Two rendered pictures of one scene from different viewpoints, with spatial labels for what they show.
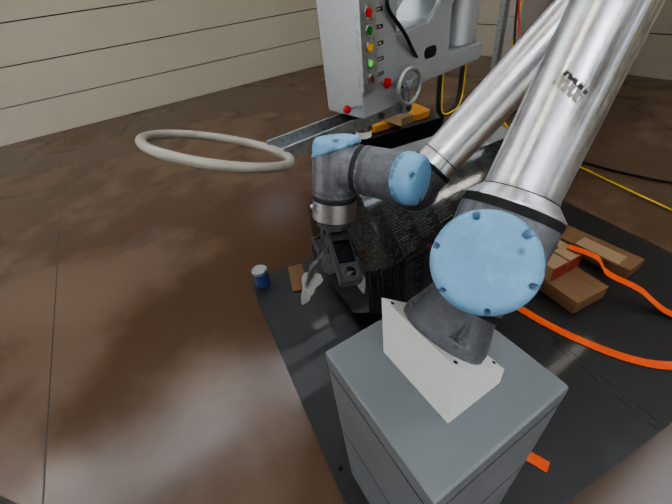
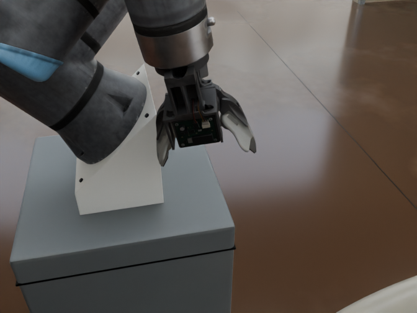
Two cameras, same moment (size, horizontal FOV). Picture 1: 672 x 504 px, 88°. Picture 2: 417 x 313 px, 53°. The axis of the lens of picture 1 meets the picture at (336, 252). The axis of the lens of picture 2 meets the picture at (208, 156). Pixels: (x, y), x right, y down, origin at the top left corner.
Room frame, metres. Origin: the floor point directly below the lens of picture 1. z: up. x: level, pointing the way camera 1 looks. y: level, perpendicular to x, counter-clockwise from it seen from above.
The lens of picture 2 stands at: (1.09, 0.15, 1.41)
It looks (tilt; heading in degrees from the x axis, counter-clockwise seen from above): 36 degrees down; 194
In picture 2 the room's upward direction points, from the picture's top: straight up
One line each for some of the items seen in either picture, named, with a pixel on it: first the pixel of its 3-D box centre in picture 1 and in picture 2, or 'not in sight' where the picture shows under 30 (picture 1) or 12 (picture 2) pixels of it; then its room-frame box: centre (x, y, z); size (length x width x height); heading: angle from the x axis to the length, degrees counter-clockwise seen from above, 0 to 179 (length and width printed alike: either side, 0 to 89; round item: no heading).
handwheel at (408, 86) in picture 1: (402, 85); not in sight; (1.51, -0.37, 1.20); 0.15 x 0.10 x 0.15; 127
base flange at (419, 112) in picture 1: (383, 112); not in sight; (2.53, -0.47, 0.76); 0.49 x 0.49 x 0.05; 21
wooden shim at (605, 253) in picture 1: (600, 250); not in sight; (1.51, -1.59, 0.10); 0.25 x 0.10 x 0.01; 26
